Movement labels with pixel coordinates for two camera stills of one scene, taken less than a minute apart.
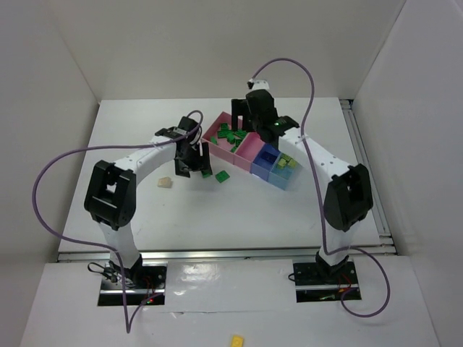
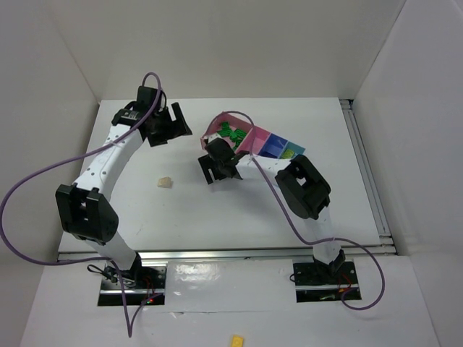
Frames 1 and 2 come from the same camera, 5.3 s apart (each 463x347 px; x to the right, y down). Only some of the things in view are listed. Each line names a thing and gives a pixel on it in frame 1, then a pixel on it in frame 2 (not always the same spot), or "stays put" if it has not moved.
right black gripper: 245,107 -> 220,168
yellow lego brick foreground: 237,340 stays put
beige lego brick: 165,182 stays put
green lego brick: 240,134 stays put
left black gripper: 193,159 -> 168,127
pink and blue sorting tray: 249,152 stays put
